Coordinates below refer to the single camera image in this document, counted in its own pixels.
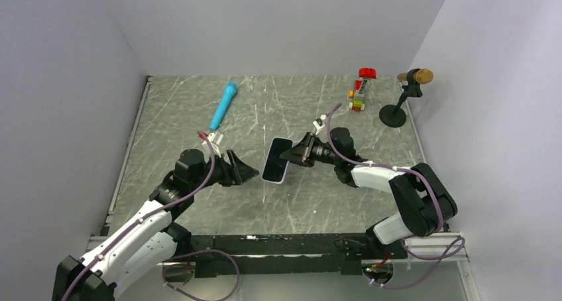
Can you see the phone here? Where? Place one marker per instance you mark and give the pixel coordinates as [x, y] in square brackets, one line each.
[275, 167]

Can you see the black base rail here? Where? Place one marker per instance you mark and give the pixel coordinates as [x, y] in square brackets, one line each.
[208, 256]

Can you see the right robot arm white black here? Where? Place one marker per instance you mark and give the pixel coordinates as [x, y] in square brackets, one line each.
[423, 202]

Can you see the aluminium frame rail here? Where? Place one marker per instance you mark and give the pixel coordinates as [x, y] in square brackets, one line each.
[432, 247]

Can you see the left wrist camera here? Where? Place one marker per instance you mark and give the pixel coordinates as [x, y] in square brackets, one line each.
[211, 139]

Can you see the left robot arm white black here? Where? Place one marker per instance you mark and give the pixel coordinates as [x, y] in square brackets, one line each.
[151, 235]

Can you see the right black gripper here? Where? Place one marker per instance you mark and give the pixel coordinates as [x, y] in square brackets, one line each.
[302, 153]

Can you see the colourful toy brick stack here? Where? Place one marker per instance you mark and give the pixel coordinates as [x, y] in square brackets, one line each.
[357, 95]

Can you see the blue toy microphone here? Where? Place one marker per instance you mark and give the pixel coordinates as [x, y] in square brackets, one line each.
[229, 92]

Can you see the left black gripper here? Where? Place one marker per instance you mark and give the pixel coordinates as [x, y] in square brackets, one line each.
[236, 173]

